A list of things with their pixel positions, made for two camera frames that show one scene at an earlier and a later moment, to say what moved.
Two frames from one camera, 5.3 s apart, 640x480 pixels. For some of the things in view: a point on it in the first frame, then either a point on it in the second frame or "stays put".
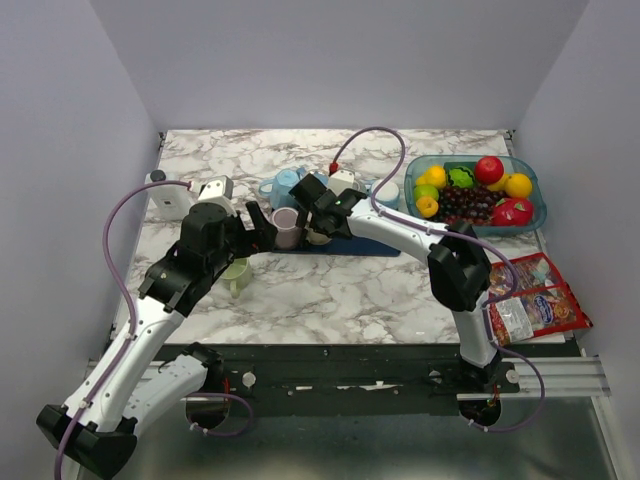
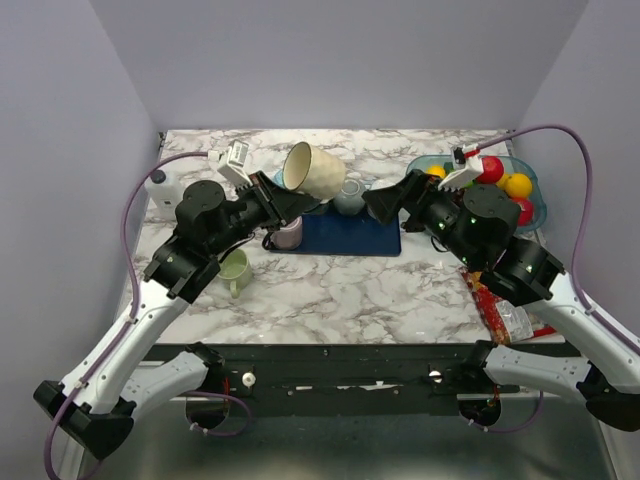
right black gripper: [301, 219] to [413, 192]
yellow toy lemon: [435, 175] stays put
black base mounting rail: [281, 379] stays put
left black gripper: [261, 238] to [280, 205]
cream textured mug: [315, 237] to [313, 172]
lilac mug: [288, 235] stays put
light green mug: [237, 275] stays put
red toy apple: [489, 170] stays put
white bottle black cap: [169, 202] stays put
